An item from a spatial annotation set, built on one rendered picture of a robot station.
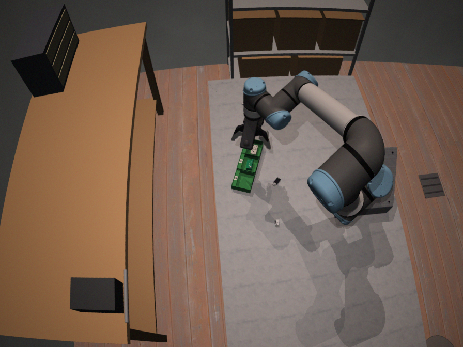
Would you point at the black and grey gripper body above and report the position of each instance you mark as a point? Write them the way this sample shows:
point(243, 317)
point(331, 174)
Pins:
point(254, 119)

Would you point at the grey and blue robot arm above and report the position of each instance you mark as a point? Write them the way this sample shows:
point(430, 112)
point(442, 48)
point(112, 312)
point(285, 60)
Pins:
point(344, 183)

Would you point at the green rack of bins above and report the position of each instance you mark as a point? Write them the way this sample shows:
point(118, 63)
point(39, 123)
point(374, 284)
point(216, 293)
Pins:
point(243, 179)

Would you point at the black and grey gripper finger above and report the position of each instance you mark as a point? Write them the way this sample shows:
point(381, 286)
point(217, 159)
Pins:
point(264, 137)
point(237, 132)

